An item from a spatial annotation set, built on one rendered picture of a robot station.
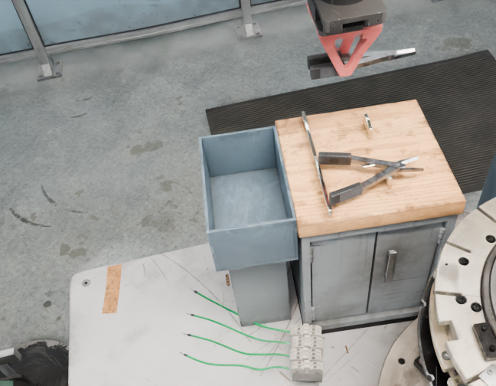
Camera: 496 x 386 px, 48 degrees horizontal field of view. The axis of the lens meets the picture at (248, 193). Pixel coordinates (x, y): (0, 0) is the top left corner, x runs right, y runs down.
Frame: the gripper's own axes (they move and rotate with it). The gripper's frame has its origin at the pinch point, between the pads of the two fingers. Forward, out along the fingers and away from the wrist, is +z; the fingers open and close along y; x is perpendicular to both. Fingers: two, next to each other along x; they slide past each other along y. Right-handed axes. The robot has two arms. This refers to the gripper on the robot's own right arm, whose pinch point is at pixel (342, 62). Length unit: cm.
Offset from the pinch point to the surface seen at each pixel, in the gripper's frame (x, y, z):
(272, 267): -11.8, 10.4, 24.7
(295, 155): -6.5, 2.3, 11.9
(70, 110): -86, -152, 118
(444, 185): 10.0, 11.2, 12.1
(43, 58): -99, -183, 110
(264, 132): -9.8, -3.7, 12.4
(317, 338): -7.0, 16.2, 36.4
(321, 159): -3.8, 5.9, 9.6
